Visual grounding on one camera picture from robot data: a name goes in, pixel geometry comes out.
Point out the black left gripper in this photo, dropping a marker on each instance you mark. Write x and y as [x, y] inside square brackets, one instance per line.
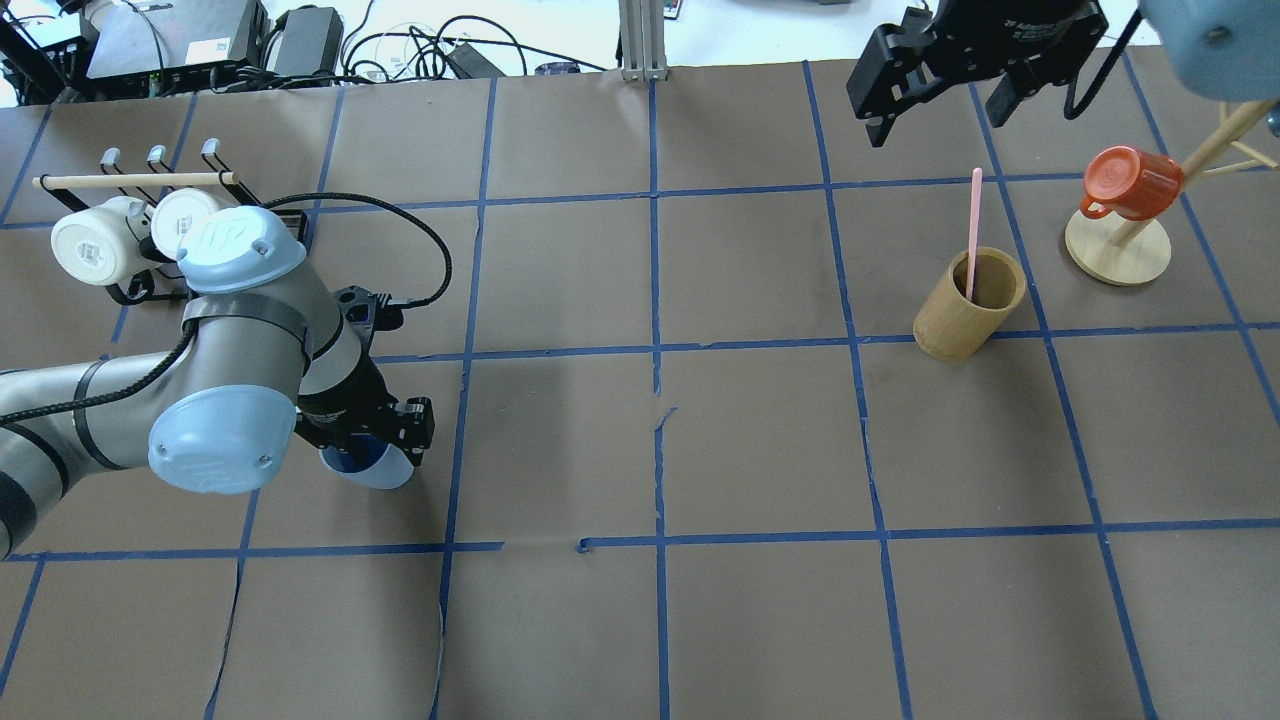
[345, 405]

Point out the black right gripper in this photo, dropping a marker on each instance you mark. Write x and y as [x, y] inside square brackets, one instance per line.
[1010, 28]

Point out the light blue plastic cup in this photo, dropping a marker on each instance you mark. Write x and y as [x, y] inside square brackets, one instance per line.
[389, 468]

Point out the pink chopstick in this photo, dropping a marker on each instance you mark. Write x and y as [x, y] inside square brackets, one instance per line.
[972, 234]

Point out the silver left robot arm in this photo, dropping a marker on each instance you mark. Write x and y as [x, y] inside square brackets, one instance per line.
[266, 353]

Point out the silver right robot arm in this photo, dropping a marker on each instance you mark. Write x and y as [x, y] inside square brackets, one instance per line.
[1223, 50]

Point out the orange mug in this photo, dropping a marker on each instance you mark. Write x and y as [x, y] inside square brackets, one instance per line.
[1134, 184]

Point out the bamboo cylindrical holder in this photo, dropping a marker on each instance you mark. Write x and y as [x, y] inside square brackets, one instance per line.
[953, 324]

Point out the wooden mug tree stand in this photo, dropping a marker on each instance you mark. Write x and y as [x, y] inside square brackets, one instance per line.
[1117, 251]

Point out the white ceramic mug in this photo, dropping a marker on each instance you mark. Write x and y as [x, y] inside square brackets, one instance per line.
[176, 215]
[107, 244]

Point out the wooden rack dowel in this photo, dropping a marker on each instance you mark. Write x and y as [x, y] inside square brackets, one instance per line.
[139, 180]

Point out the black power brick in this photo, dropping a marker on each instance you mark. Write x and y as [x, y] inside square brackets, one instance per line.
[306, 42]

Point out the black computer box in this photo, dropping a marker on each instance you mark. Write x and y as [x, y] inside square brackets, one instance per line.
[174, 39]

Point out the black wire cup rack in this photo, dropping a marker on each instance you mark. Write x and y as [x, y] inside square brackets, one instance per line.
[141, 286]

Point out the aluminium frame post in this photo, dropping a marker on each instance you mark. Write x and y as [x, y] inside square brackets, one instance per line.
[643, 41]

